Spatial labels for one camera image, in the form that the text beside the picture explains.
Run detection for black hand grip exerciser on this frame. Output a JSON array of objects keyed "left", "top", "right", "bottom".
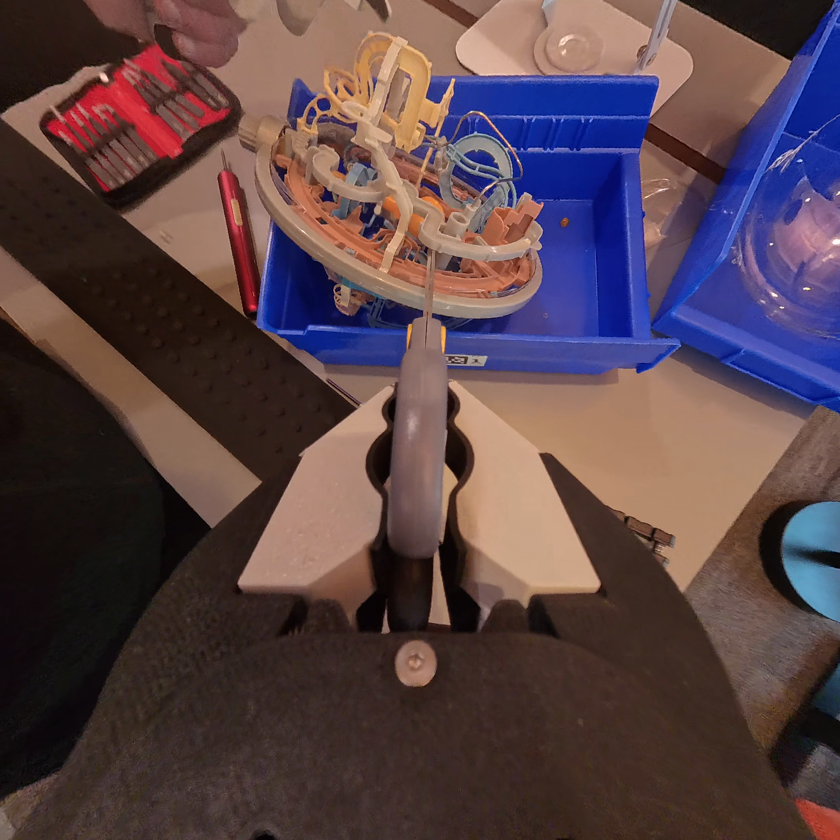
[{"left": 623, "top": 515, "right": 677, "bottom": 567}]

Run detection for red black tool kit case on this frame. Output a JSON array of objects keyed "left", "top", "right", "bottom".
[{"left": 38, "top": 45, "right": 242, "bottom": 211}]

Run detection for red pen screwdriver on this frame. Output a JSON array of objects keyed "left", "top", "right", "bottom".
[{"left": 218, "top": 150, "right": 262, "bottom": 320}]

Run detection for black dotted wrist rest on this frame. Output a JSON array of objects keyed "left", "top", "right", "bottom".
[{"left": 0, "top": 121, "right": 358, "bottom": 500}]

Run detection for person's left hand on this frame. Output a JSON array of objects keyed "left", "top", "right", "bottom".
[{"left": 88, "top": 0, "right": 250, "bottom": 67}]

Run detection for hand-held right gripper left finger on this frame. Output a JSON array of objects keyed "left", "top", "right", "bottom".
[{"left": 238, "top": 385, "right": 396, "bottom": 633}]

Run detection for person's left forearm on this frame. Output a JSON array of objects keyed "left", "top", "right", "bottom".
[{"left": 0, "top": 0, "right": 155, "bottom": 118}]

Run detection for person's black clothing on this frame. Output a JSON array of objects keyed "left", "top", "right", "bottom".
[{"left": 0, "top": 315, "right": 212, "bottom": 788}]

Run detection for grey orange handled scissors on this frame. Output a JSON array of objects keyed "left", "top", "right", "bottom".
[{"left": 384, "top": 256, "right": 460, "bottom": 634}]

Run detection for large blue plastic bin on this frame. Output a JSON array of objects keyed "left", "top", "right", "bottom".
[{"left": 653, "top": 0, "right": 840, "bottom": 413}]

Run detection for plastic ball maze puzzle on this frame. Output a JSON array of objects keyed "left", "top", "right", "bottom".
[{"left": 238, "top": 31, "right": 546, "bottom": 329}]

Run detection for clear plastic dome half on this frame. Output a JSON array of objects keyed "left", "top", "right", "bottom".
[{"left": 735, "top": 128, "right": 840, "bottom": 340}]

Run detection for small blue plastic bin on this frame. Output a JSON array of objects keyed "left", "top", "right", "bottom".
[{"left": 256, "top": 74, "right": 680, "bottom": 376}]

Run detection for clear plastic shell piece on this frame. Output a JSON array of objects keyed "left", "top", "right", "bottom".
[{"left": 640, "top": 177, "right": 665, "bottom": 252}]

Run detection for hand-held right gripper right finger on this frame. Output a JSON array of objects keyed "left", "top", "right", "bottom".
[{"left": 441, "top": 381, "right": 601, "bottom": 633}]

